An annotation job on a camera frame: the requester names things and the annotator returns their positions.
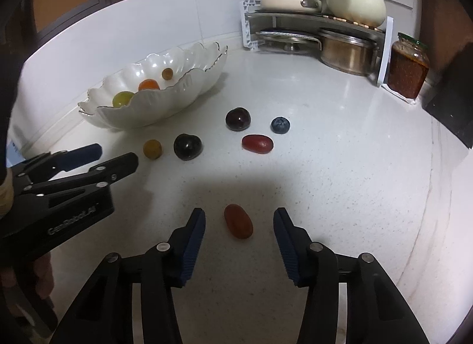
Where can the dark brown board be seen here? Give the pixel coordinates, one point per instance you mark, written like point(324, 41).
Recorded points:
point(443, 15)

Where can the person's left hand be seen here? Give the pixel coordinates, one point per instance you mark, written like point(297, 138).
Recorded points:
point(42, 277)

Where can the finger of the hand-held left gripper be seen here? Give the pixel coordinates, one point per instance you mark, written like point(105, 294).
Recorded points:
point(122, 164)
point(88, 151)

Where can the green apple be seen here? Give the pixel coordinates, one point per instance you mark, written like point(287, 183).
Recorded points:
point(122, 98)

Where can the steel pot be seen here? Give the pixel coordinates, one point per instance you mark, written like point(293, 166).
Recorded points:
point(347, 57)

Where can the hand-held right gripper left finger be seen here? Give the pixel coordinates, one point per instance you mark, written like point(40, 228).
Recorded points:
point(192, 248)

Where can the glass sauce jar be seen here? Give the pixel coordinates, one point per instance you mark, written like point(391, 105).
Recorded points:
point(406, 70)

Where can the orange tangerine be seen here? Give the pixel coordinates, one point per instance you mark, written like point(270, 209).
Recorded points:
point(149, 84)

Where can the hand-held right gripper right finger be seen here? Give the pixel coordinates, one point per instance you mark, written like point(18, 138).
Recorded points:
point(290, 251)

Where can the blueberry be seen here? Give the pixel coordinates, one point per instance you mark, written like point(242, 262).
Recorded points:
point(280, 125)

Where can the wooden bead trivet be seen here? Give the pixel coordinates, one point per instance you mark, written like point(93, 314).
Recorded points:
point(354, 22)

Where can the black flat panel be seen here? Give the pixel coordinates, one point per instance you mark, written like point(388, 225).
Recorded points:
point(454, 107)

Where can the glass pot lid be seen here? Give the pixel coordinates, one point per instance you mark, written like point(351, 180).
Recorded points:
point(288, 37)

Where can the white scalloped bowl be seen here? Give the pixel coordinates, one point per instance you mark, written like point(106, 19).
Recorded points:
point(147, 107)

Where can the steel shelf rack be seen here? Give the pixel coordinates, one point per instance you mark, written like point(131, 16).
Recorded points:
point(288, 16)

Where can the tan longan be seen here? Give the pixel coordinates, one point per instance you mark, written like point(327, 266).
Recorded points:
point(152, 149)
point(167, 73)

